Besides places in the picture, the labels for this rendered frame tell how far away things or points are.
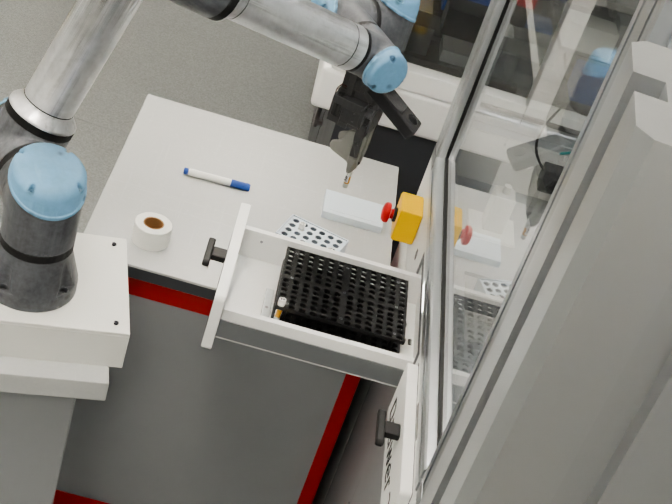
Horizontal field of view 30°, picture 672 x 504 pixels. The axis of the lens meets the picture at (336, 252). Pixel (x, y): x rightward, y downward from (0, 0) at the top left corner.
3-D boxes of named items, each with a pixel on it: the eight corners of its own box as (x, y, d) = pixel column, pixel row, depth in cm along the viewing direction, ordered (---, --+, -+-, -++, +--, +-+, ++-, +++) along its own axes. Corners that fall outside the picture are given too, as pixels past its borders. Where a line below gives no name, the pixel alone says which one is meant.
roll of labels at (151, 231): (128, 227, 234) (132, 210, 232) (165, 230, 237) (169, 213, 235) (133, 250, 229) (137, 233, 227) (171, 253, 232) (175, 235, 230)
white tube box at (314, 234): (270, 247, 242) (275, 231, 240) (288, 228, 249) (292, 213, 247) (327, 275, 240) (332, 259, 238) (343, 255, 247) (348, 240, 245)
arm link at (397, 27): (369, -22, 214) (410, -19, 218) (351, 35, 220) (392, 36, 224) (389, 0, 209) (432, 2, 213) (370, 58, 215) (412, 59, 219)
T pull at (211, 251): (200, 266, 208) (202, 260, 207) (208, 241, 214) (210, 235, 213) (221, 272, 208) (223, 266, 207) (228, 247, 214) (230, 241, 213)
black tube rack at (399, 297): (265, 334, 208) (275, 305, 205) (278, 274, 223) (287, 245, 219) (393, 370, 210) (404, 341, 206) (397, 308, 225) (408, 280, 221)
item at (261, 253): (214, 338, 204) (222, 309, 201) (238, 250, 226) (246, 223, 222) (447, 403, 208) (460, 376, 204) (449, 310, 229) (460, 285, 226)
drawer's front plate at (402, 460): (377, 543, 180) (400, 491, 174) (387, 410, 204) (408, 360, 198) (388, 546, 180) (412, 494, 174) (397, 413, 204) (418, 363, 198)
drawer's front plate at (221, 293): (200, 348, 204) (214, 296, 197) (228, 249, 228) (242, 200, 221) (210, 351, 204) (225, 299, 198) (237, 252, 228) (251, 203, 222)
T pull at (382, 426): (373, 446, 184) (376, 440, 184) (376, 413, 191) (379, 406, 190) (397, 453, 185) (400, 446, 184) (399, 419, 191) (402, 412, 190)
